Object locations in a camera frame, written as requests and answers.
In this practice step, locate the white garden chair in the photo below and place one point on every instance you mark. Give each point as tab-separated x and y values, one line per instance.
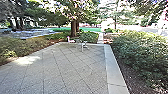
83	45
70	40

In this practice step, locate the small rounded green bush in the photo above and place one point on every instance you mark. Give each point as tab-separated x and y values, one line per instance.
89	36

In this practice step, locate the green garden bush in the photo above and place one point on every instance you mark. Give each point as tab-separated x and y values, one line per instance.
23	46
143	53

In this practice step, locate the brown tree trunk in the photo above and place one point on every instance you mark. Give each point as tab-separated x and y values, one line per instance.
73	28

